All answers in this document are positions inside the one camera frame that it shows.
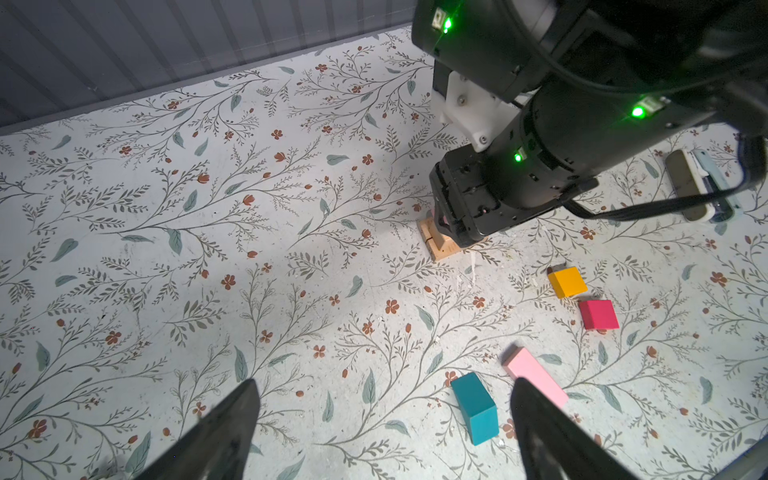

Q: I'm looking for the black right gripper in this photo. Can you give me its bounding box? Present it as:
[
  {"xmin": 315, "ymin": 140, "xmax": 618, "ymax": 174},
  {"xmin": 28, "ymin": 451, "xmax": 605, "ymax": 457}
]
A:
[{"xmin": 429, "ymin": 145, "xmax": 598, "ymax": 248}]

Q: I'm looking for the teal wood block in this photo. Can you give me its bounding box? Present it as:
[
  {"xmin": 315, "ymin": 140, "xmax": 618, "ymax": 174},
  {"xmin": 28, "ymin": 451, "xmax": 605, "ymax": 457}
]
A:
[{"xmin": 450, "ymin": 373, "xmax": 499, "ymax": 446}]

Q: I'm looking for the magenta cube block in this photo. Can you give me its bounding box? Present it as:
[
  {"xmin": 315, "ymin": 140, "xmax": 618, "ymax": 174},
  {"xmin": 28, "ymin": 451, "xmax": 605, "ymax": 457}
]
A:
[{"xmin": 578, "ymin": 300, "xmax": 619, "ymax": 330}]

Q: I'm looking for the yellow cube block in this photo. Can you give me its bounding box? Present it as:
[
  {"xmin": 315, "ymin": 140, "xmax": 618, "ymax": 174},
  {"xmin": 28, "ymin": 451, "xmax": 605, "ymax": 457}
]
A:
[{"xmin": 547, "ymin": 267, "xmax": 588, "ymax": 299}]

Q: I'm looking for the arched natural wood block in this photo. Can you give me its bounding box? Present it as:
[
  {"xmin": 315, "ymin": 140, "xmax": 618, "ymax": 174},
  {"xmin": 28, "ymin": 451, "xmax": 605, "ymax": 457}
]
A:
[{"xmin": 418, "ymin": 218, "xmax": 462, "ymax": 262}]

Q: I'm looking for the white stapler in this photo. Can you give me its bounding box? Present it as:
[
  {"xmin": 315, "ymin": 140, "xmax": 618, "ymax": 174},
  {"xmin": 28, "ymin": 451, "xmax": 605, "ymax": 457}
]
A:
[{"xmin": 665, "ymin": 149, "xmax": 743, "ymax": 224}]

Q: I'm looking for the light pink wood block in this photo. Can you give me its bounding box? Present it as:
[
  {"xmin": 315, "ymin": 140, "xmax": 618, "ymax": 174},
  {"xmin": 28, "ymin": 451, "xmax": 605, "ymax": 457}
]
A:
[{"xmin": 502, "ymin": 345, "xmax": 568, "ymax": 409}]

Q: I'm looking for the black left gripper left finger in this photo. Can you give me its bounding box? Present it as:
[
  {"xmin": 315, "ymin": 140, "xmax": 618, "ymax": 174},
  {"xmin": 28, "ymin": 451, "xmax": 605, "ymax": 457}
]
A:
[{"xmin": 137, "ymin": 379, "xmax": 261, "ymax": 480}]

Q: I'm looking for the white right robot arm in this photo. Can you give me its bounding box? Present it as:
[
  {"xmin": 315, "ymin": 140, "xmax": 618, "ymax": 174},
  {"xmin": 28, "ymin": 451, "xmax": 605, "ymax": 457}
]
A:
[{"xmin": 412, "ymin": 1, "xmax": 767, "ymax": 248}]

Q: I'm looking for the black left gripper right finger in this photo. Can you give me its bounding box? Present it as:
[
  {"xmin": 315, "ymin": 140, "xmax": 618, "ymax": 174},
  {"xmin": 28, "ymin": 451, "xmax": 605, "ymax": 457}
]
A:
[{"xmin": 510, "ymin": 378, "xmax": 635, "ymax": 480}]

